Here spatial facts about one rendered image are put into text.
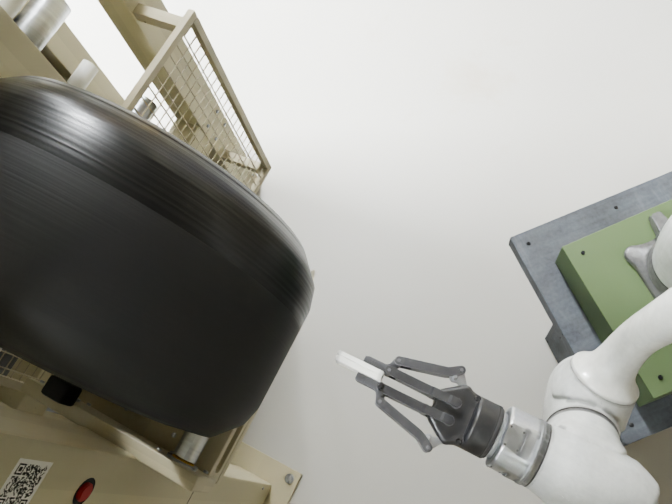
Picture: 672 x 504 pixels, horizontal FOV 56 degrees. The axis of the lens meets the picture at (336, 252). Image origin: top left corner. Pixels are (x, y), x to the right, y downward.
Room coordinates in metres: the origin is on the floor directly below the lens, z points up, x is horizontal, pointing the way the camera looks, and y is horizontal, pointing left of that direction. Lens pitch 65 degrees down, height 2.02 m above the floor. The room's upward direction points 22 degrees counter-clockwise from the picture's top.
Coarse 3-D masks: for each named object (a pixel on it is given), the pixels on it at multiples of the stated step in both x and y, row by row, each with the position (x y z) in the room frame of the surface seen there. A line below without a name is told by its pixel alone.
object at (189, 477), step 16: (32, 384) 0.47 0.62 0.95; (48, 400) 0.43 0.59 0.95; (80, 400) 0.43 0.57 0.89; (64, 416) 0.39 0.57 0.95; (80, 416) 0.38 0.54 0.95; (96, 416) 0.37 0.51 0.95; (96, 432) 0.34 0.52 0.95; (112, 432) 0.33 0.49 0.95; (128, 432) 0.33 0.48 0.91; (128, 448) 0.29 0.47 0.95; (144, 448) 0.28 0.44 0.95; (160, 448) 0.27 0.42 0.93; (144, 464) 0.25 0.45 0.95; (160, 464) 0.24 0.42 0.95; (176, 464) 0.23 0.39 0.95; (176, 480) 0.21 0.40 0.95; (192, 480) 0.20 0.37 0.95; (208, 480) 0.20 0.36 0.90
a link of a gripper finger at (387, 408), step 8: (376, 400) 0.17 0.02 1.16; (384, 400) 0.16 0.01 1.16; (384, 408) 0.15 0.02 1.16; (392, 408) 0.15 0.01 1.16; (392, 416) 0.14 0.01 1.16; (400, 416) 0.14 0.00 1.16; (400, 424) 0.13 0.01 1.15; (408, 424) 0.12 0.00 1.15; (408, 432) 0.11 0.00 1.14; (416, 432) 0.11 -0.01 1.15; (416, 440) 0.10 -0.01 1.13; (424, 440) 0.10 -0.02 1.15; (424, 448) 0.09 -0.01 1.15
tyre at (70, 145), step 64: (0, 128) 0.54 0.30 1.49; (64, 128) 0.51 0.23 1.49; (128, 128) 0.50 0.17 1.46; (0, 192) 0.46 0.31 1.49; (64, 192) 0.44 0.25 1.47; (128, 192) 0.42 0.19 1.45; (192, 192) 0.42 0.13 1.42; (0, 256) 0.39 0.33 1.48; (64, 256) 0.37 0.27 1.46; (128, 256) 0.36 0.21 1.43; (192, 256) 0.35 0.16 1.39; (256, 256) 0.35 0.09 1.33; (0, 320) 0.34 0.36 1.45; (64, 320) 0.31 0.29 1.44; (128, 320) 0.30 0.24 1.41; (192, 320) 0.29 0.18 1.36; (256, 320) 0.29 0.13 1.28; (128, 384) 0.25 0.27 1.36; (192, 384) 0.23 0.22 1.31; (256, 384) 0.24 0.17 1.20
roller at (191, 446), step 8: (184, 432) 0.29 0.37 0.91; (184, 440) 0.27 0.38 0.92; (192, 440) 0.27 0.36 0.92; (200, 440) 0.26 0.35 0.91; (176, 448) 0.27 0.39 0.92; (184, 448) 0.26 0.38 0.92; (192, 448) 0.26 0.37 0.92; (200, 448) 0.25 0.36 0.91; (176, 456) 0.25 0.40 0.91; (184, 456) 0.25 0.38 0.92; (192, 456) 0.24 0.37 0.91; (192, 464) 0.23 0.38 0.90
